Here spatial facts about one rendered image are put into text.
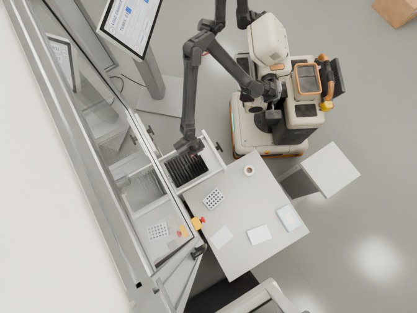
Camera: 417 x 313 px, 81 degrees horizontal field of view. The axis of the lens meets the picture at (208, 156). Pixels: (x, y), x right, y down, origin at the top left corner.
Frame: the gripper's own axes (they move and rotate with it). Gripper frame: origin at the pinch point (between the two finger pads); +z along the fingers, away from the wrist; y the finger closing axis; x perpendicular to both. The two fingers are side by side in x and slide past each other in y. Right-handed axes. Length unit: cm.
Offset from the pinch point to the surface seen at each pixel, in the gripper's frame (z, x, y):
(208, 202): 18.7, -27.4, -8.0
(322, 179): 24, -51, 64
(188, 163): 7.9, -1.6, -7.3
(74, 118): -101, -16, -21
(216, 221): 22.8, -39.8, -9.9
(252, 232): 18, -56, 6
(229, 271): 23, -69, -17
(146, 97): 92, 108, -12
